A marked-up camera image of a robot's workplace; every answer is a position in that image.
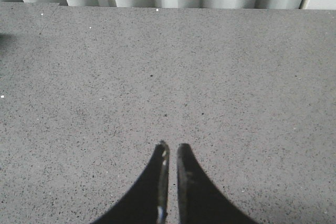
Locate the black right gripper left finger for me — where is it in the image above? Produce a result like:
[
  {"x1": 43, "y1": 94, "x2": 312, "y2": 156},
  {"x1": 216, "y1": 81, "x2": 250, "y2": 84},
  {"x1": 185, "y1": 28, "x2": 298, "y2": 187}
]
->
[{"x1": 94, "y1": 141, "x2": 170, "y2": 223}]

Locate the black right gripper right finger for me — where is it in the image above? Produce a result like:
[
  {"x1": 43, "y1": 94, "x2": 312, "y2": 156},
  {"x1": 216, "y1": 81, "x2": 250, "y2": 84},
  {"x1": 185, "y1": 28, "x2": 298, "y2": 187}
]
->
[{"x1": 177, "y1": 143, "x2": 255, "y2": 223}]

